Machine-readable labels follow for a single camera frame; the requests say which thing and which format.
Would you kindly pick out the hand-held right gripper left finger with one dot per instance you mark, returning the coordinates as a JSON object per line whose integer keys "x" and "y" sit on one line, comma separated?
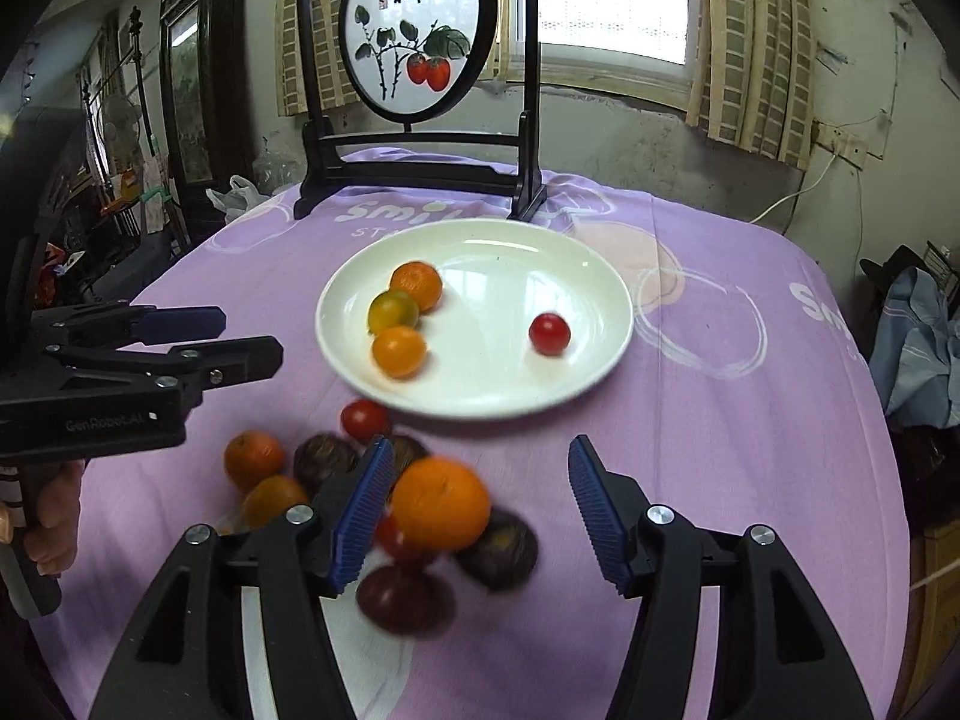
{"x": 364, "y": 521}

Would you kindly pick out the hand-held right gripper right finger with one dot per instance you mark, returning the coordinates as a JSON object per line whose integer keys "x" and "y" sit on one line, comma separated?
{"x": 600, "y": 521}

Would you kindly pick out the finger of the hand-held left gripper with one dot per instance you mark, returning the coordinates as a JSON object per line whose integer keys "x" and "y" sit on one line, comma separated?
{"x": 184, "y": 322}
{"x": 232, "y": 360}

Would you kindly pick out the red cherry tomato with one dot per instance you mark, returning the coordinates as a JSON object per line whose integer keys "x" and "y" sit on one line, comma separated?
{"x": 549, "y": 333}
{"x": 364, "y": 420}
{"x": 397, "y": 542}

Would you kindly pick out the dark purple passion fruit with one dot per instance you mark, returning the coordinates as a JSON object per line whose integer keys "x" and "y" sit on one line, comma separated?
{"x": 409, "y": 450}
{"x": 325, "y": 461}
{"x": 502, "y": 551}

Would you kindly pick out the large orange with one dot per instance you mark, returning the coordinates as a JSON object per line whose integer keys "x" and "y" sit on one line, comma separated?
{"x": 440, "y": 502}

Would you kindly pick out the dark red plum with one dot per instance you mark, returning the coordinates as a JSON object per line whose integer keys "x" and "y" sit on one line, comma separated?
{"x": 405, "y": 600}

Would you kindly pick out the orange tangerine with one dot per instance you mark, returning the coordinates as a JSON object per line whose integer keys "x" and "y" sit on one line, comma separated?
{"x": 274, "y": 501}
{"x": 399, "y": 351}
{"x": 416, "y": 285}
{"x": 253, "y": 459}

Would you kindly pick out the white round plate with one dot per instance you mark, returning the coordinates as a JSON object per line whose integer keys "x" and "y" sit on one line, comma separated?
{"x": 510, "y": 375}

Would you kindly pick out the person's left hand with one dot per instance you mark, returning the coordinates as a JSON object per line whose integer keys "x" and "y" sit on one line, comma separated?
{"x": 56, "y": 517}

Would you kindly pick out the white plastic bag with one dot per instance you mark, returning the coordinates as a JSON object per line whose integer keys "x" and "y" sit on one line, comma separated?
{"x": 236, "y": 199}

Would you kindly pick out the purple printed tablecloth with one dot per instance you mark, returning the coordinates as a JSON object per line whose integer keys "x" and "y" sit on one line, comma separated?
{"x": 712, "y": 427}

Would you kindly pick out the green-orange tangerine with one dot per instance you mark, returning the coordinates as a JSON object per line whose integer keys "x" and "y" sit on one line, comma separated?
{"x": 392, "y": 313}

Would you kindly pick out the clear plastic bag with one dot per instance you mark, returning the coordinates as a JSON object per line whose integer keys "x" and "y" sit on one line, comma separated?
{"x": 276, "y": 165}

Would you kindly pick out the white electric fan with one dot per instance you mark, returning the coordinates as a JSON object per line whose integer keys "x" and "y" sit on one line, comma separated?
{"x": 122, "y": 127}

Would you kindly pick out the dark wooden cabinet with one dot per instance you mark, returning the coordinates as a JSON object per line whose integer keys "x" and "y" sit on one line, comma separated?
{"x": 217, "y": 75}

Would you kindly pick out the beige checked curtain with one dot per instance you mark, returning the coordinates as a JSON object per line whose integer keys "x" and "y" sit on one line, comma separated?
{"x": 750, "y": 37}
{"x": 307, "y": 30}

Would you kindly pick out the blue clothing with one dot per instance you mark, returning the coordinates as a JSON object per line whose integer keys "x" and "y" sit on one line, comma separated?
{"x": 919, "y": 345}

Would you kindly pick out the round painted screen on stand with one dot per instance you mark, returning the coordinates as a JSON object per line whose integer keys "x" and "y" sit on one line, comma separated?
{"x": 405, "y": 15}

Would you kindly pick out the black hat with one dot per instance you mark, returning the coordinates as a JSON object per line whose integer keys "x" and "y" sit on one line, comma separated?
{"x": 896, "y": 266}

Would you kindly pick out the window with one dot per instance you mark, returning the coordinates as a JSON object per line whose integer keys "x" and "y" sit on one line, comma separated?
{"x": 615, "y": 0}

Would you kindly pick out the wall socket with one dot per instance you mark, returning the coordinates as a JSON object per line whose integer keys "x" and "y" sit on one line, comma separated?
{"x": 851, "y": 141}

